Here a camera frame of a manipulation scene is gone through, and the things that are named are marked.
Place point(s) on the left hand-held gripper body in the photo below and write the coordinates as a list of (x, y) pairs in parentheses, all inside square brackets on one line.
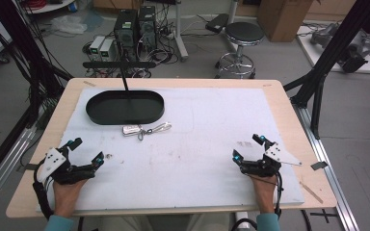
[(61, 170)]

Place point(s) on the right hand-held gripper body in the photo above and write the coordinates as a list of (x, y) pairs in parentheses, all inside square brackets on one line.
[(263, 166)]

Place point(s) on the person's right hand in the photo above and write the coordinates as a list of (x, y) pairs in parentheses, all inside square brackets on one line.
[(266, 194)]

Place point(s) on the person's left hand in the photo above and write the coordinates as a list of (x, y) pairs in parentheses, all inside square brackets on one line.
[(66, 199)]

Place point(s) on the silver key fob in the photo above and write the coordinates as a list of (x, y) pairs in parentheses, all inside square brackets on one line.
[(131, 130)]

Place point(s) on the thin wooden stick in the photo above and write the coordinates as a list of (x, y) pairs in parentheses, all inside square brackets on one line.
[(311, 192)]

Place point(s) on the black tape piece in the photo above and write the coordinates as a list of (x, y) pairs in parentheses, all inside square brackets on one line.
[(319, 165)]

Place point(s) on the white table mat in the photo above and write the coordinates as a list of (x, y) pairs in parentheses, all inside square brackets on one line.
[(179, 160)]

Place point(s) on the black oval tray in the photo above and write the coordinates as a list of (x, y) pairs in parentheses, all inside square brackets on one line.
[(125, 107)]

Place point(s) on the person's legs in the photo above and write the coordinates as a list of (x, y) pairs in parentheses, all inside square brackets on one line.
[(160, 223)]

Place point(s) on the black stand with crossbar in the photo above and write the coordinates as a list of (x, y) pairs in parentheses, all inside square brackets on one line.
[(122, 64)]

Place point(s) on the white power supply box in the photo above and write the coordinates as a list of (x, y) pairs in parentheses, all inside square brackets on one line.
[(107, 50), (96, 48)]

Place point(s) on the black round stool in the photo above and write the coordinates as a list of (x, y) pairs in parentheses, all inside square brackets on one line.
[(242, 35)]

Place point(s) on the clear plastic bag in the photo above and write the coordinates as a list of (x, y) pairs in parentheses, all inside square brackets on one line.
[(67, 24)]

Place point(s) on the grey device on board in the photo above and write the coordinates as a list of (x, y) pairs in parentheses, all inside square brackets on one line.
[(324, 35)]

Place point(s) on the brown cardboard box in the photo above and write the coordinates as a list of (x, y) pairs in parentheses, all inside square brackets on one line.
[(282, 19)]

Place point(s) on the large black computer tower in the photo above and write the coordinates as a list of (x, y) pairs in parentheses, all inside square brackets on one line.
[(126, 30)]

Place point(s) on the black device on board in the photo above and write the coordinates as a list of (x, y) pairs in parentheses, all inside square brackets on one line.
[(355, 57)]

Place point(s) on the grey desk leg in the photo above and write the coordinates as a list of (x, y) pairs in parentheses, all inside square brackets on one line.
[(179, 32)]

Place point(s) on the small black computer tower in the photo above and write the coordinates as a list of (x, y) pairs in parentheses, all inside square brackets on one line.
[(147, 27)]

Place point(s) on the aluminium rail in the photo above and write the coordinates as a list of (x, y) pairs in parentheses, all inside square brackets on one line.
[(327, 173), (3, 166)]

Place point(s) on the black frame strut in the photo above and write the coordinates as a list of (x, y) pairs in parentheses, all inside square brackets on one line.
[(330, 54), (29, 48)]

